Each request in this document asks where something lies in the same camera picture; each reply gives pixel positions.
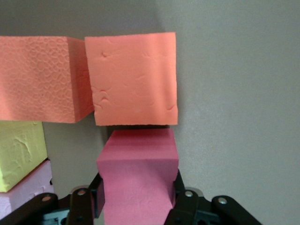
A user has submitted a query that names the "red foam cube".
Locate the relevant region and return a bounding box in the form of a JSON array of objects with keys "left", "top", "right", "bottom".
[{"left": 96, "top": 128, "right": 179, "bottom": 225}]

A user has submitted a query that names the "yellow foam cube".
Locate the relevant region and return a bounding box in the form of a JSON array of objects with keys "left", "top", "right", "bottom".
[{"left": 0, "top": 120, "right": 48, "bottom": 193}]

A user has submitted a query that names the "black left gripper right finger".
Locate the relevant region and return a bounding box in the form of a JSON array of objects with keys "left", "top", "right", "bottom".
[{"left": 165, "top": 169, "right": 262, "bottom": 225}]

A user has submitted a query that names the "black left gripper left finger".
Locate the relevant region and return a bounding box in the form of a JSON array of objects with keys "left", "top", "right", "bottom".
[{"left": 0, "top": 173, "right": 105, "bottom": 225}]

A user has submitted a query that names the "pink foam cube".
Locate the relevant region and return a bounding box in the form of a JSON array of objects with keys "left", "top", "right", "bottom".
[{"left": 0, "top": 159, "right": 55, "bottom": 220}]

